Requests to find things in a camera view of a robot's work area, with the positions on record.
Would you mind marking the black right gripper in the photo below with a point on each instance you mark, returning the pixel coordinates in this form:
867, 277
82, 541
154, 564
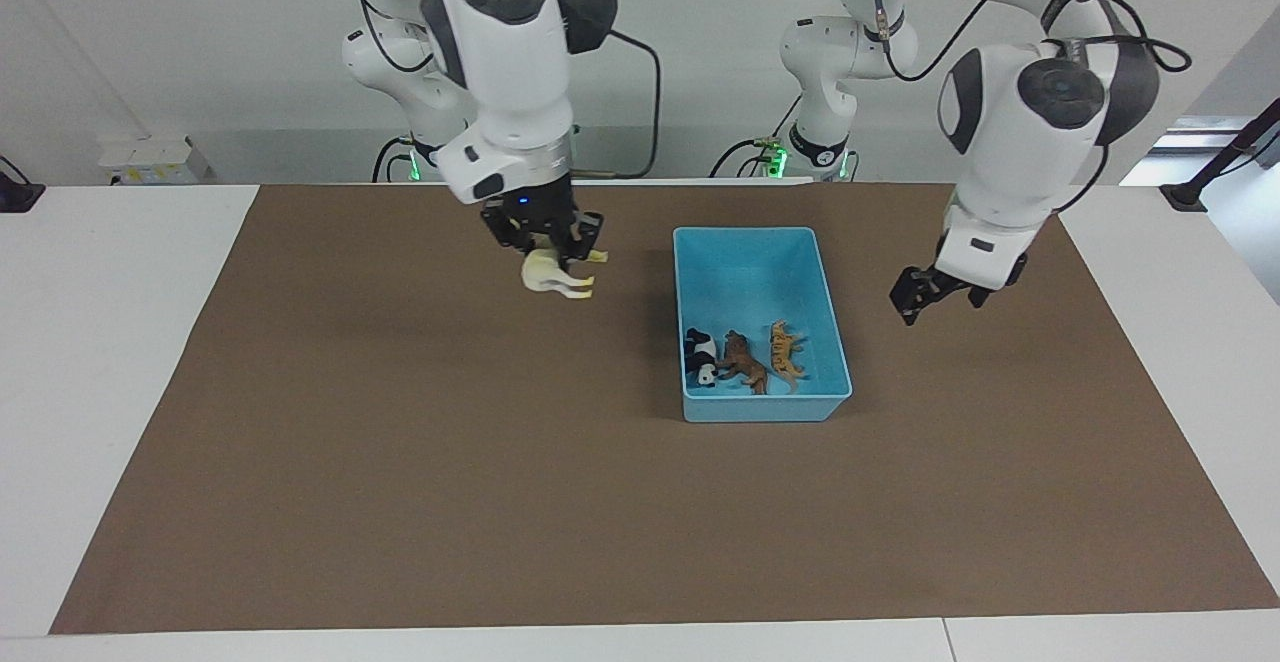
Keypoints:
530, 207

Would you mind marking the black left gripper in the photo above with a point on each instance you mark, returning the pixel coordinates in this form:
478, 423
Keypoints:
975, 282

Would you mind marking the cream white horse toy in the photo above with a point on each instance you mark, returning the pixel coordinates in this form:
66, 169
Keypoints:
545, 277

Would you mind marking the orange tiger toy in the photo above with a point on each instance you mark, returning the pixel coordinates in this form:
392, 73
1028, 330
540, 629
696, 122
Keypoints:
785, 347

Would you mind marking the black and white panda toy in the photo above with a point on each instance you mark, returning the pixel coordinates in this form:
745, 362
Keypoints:
702, 352

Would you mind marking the brown lion toy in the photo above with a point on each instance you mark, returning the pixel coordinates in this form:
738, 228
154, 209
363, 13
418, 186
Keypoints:
745, 360

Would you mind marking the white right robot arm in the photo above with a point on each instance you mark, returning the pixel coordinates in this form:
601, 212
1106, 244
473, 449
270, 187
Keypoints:
510, 52

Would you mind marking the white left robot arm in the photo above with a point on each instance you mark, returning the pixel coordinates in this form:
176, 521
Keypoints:
1020, 142

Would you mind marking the light blue storage box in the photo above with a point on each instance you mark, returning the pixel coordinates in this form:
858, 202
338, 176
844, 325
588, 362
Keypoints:
750, 272

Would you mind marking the white power socket box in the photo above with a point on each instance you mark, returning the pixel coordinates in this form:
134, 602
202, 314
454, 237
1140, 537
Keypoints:
150, 157

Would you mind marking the brown table mat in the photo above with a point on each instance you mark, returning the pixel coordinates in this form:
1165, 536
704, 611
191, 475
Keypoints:
500, 502

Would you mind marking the grey window ledge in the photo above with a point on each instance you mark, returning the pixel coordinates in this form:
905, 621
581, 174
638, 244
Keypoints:
1185, 147

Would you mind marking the black camera stand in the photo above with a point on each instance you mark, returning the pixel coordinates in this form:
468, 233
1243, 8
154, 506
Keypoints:
1188, 194

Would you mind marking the black clamp mount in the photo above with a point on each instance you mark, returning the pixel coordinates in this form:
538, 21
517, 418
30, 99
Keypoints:
15, 194

